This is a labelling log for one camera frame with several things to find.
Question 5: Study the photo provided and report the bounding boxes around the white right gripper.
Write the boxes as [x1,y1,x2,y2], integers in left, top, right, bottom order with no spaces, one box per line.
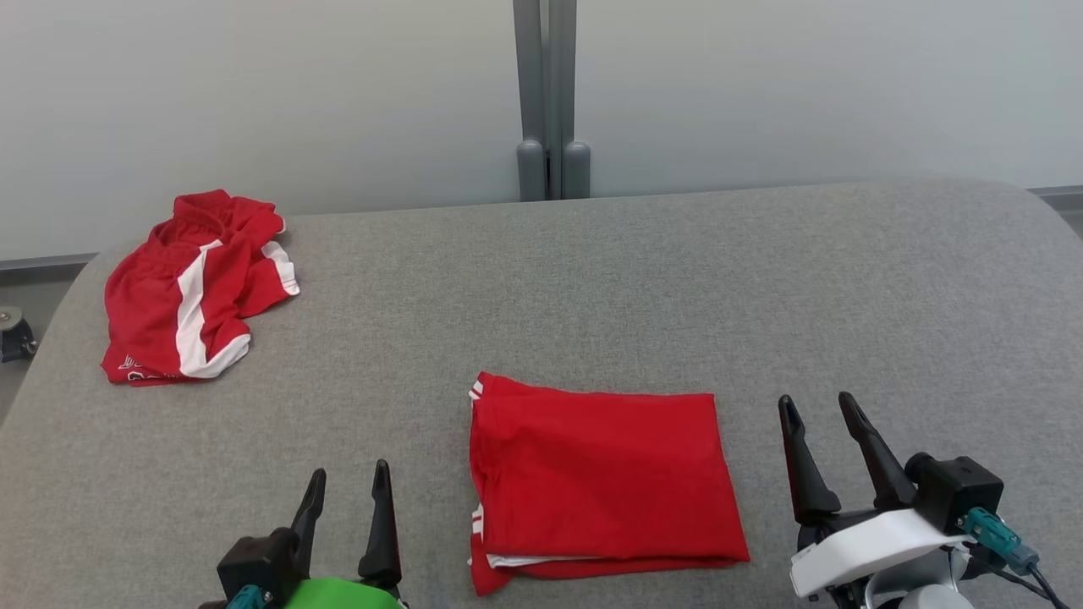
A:
[778,392,974,600]

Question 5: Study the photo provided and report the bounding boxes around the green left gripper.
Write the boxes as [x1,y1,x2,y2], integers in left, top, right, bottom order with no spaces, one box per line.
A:
[279,459,408,609]

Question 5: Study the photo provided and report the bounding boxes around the red basketball jersey shirt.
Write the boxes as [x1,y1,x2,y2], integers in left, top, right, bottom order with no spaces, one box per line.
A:
[467,371,752,598]

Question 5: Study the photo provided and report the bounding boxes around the red white-striped shorts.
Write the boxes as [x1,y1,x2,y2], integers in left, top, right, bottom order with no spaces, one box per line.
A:
[101,189,302,388]

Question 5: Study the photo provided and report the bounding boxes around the grey fabric sofa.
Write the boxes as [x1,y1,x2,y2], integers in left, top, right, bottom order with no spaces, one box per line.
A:
[0,177,1083,609]

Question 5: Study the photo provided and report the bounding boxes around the metal chair base with caster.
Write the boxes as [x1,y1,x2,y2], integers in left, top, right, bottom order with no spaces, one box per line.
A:
[0,304,40,365]

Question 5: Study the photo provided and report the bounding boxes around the teal right cable connector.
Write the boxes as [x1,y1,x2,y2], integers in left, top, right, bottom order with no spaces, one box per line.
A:
[965,507,1041,577]

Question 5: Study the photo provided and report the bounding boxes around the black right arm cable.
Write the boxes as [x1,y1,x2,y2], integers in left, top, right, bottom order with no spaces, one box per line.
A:
[973,554,1072,609]

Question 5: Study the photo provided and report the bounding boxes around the grey cylindrical post cap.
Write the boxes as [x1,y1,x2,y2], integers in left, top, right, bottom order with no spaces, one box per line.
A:
[562,140,592,200]
[516,140,547,203]

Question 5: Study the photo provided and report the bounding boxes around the grey partition post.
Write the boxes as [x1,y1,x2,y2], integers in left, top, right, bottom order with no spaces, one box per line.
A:
[512,0,579,202]

